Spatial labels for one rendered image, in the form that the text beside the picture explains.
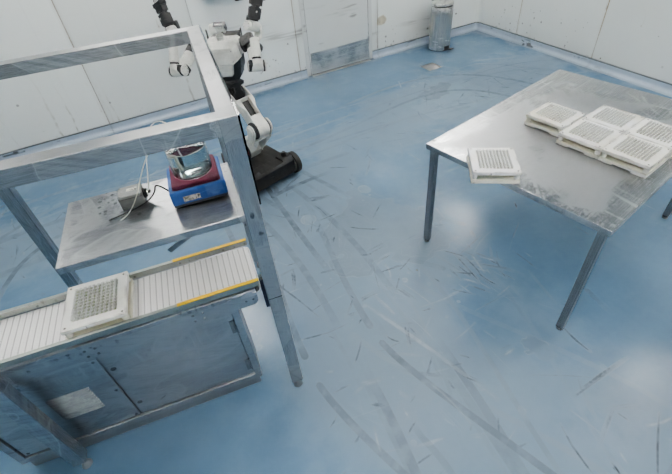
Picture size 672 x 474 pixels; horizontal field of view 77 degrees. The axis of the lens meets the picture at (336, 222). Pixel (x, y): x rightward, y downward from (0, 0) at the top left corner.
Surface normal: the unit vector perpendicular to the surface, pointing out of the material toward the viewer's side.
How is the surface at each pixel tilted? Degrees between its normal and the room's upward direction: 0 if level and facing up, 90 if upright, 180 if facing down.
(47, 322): 0
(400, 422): 0
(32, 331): 0
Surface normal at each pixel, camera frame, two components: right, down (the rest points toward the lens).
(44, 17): 0.47, 0.55
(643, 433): -0.07, -0.75
